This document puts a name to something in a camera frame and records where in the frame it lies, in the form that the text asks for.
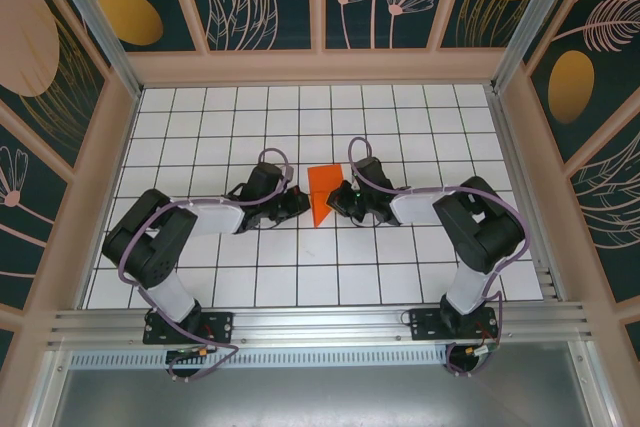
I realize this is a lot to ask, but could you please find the aluminium frame post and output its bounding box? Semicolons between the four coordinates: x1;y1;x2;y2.
491;0;587;94
40;0;145;99

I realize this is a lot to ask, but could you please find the grey metal sheet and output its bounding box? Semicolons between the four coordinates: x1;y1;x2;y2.
28;365;615;427

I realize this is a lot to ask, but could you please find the grey slotted cable duct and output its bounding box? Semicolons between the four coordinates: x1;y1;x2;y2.
68;350;452;370

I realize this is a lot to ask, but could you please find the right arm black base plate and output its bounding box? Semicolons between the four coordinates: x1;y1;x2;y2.
408;307;501;343

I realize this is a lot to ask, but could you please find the aluminium mounting rail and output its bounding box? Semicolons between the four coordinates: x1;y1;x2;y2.
47;300;597;349

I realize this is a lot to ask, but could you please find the aluminium side rail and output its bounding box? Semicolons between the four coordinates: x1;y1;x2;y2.
486;85;560;302

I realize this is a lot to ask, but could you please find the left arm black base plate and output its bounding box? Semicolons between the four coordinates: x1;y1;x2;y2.
142;310;236;346

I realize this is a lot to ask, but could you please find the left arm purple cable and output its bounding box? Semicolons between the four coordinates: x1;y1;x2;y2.
117;147;294;384

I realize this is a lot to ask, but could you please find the orange square paper sheet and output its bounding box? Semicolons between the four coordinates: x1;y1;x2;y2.
306;163;347;230

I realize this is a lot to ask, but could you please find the small circuit board with connector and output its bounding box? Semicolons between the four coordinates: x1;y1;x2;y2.
166;345;212;363
461;341;502;359

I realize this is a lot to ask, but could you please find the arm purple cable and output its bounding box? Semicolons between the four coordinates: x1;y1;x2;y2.
347;135;533;379
117;147;294;384

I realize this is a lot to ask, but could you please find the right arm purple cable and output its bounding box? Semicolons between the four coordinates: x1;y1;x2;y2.
347;135;533;379

